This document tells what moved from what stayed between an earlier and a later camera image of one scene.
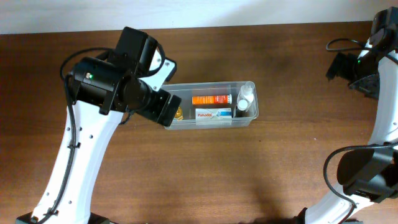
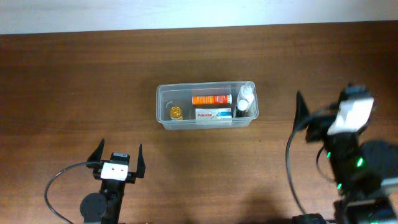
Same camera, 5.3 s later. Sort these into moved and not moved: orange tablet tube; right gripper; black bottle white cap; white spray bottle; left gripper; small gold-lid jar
Moved: right gripper; left gripper
Not moved: orange tablet tube; white spray bottle; black bottle white cap; small gold-lid jar
